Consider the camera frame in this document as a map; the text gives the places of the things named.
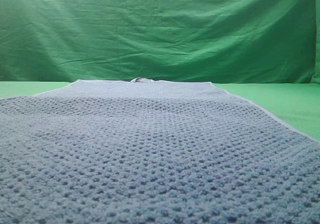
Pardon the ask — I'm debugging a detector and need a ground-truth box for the green backdrop cloth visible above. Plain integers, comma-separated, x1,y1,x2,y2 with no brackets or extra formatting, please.
0,0,320,83

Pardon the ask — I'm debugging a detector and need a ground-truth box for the blue waffle-weave towel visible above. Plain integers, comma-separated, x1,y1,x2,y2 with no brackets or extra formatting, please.
0,80,320,224

